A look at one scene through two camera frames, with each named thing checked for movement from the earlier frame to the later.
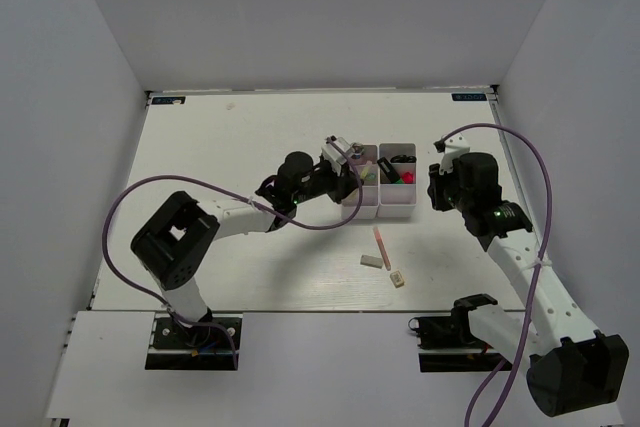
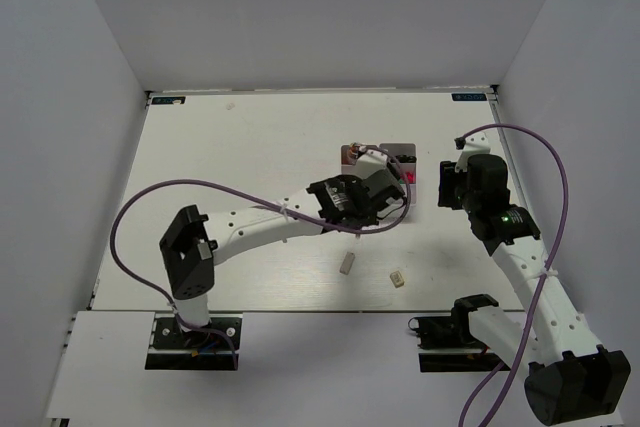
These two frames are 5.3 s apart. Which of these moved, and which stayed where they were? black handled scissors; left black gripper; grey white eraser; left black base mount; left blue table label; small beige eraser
Moved: left black gripper; grey white eraser
Stayed: left black base mount; small beige eraser; left blue table label; black handled scissors
